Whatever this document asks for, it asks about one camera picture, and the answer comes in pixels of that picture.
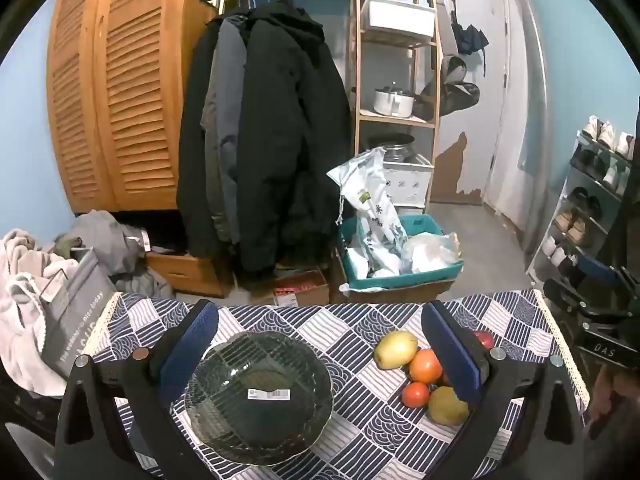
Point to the yellow mango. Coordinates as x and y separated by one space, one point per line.
396 349

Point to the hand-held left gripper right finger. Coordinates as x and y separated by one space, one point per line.
452 355

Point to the steel pot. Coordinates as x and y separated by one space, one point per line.
392 142

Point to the black jacket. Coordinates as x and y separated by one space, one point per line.
192 160

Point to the wooden drawer box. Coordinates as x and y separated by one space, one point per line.
185 270

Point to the white storage box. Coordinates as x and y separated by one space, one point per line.
400 15

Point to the clear plastic bag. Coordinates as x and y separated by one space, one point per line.
430 252

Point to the white door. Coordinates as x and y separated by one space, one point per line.
475 85

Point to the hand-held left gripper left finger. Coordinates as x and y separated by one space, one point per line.
187 355

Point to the red apple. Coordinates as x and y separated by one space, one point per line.
485 341

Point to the wooden shelf rack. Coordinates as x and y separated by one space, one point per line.
361 60

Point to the grey hanging bag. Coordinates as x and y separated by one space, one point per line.
455 70

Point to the grey coat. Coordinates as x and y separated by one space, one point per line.
227 110

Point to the white pot with lid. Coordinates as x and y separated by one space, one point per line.
392 102

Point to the green-yellow pear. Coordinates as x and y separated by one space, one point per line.
446 406

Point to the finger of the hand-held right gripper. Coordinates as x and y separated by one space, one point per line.
565 292
597 266

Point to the teal plastic crate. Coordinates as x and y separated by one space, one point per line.
435 272

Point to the wooden louvered wardrobe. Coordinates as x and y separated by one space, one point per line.
125 85

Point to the person's right hand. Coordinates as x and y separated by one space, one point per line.
607 392

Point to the white fleece blanket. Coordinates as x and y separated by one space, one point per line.
20 300

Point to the grey tote bag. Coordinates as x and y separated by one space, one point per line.
75 315

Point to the dark folded umbrella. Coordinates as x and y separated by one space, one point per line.
470 37

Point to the black hanging bag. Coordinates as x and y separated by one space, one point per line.
450 97

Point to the dark glass plate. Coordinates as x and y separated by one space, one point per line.
260 420

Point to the small reddish tangerine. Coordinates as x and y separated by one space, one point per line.
415 394

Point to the navy patterned tablecloth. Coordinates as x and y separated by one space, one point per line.
350 435

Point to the white printed bag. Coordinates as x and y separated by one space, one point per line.
367 195

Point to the white patterned box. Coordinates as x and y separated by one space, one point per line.
410 185

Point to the large orange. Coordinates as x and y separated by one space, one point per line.
425 366

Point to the black hooded coat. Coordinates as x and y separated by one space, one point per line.
290 135

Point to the cardboard box with red label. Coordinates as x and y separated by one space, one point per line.
300 287

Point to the shoe rack with shoes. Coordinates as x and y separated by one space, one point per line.
575 227

